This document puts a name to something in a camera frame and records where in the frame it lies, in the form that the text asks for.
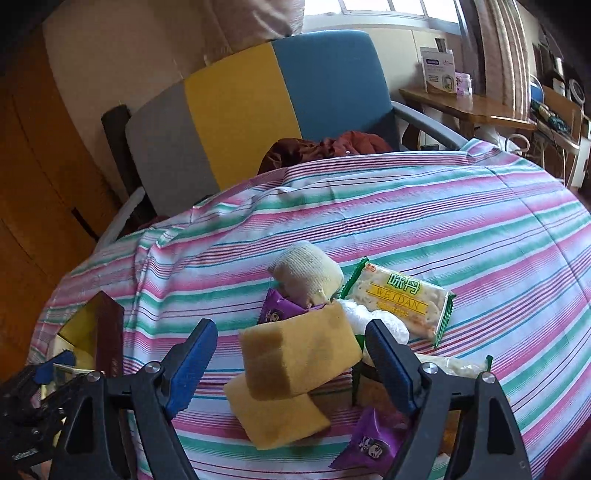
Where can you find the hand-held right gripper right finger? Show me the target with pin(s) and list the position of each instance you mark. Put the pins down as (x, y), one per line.
(392, 369)

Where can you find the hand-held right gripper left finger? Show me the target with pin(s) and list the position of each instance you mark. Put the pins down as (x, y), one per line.
(194, 369)

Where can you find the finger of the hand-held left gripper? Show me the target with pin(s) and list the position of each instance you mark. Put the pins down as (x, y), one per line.
(51, 364)

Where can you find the white plastic bag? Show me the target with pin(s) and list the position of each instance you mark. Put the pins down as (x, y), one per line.
(364, 318)

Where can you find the gold-lined gift box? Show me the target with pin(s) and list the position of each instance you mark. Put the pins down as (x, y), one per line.
(99, 327)

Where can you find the green-edged cracker packet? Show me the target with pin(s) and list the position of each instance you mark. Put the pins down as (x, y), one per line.
(401, 295)

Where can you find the yellow sponge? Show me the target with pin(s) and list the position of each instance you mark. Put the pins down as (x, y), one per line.
(300, 350)
(272, 415)

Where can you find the purple snack packet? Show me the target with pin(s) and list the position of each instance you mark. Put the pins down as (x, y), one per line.
(277, 311)
(369, 443)

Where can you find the clear cracker packet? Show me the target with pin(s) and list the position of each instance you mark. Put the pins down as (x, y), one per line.
(457, 364)

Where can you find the cream rolled sock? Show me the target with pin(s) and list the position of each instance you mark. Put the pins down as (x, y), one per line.
(304, 272)

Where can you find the grey yellow blue armchair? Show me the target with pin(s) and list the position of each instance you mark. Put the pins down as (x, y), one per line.
(231, 115)

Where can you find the wooden side desk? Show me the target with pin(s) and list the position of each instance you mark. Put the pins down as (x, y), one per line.
(461, 108)

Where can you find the purple white packet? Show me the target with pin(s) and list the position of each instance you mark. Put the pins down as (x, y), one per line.
(464, 83)

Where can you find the cluttered wooden shelf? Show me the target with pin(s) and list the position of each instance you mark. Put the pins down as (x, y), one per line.
(558, 115)

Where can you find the white blue-print carton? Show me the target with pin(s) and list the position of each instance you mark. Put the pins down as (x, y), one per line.
(438, 69)

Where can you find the striped curtain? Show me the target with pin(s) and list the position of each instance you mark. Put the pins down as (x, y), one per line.
(503, 46)

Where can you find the beige pillow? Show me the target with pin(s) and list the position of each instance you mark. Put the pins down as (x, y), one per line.
(258, 23)

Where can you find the window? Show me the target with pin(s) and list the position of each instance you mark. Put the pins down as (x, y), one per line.
(397, 14)

